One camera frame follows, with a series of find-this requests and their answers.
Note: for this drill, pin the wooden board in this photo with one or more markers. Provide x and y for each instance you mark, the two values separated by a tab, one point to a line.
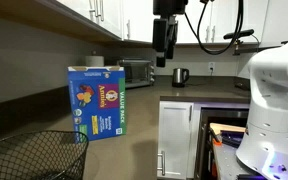
227	127

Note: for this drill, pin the silver toaster oven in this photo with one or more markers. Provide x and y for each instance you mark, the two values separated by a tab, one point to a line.
137	73

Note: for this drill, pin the white paper towel roll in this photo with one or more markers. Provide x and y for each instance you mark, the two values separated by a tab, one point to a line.
94	61

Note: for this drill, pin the blue Annie's snack box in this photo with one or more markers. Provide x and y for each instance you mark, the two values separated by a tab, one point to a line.
97	100

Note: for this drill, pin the white wall outlet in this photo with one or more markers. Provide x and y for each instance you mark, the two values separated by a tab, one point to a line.
211	66

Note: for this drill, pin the grey robot mount table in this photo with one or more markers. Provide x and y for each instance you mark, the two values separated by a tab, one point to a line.
227	163

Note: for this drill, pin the orange tool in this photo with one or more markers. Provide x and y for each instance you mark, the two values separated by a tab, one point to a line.
216	139

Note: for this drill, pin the white lower cabinet door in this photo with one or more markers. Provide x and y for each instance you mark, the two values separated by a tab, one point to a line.
174	140

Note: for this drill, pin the dark built-in appliance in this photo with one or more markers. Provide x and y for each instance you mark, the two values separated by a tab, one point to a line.
217	116

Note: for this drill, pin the steel electric kettle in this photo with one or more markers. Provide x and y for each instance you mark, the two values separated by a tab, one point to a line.
179	77

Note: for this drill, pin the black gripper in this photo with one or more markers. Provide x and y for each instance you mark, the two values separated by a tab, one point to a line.
169	6

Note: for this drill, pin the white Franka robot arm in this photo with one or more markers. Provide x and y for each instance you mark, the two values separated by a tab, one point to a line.
274	106

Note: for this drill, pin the dark blue tool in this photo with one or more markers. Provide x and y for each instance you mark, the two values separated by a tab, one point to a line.
232	137

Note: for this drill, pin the black camera on stand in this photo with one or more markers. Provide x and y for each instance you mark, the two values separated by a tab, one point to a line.
239	33

